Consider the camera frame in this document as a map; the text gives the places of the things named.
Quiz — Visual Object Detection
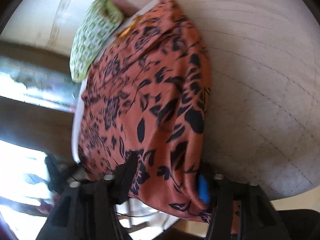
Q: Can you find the bright window with frame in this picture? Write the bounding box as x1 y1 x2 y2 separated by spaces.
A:
1 55 80 239

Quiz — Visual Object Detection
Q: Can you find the orange black floral garment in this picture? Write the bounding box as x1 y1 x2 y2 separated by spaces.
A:
78 0 212 223

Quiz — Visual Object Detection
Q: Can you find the pink quilted bed mattress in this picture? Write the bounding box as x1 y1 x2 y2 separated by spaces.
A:
70 0 320 202

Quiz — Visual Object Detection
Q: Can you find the green white patterned pillow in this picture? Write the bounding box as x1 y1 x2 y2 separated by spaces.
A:
69 0 124 83

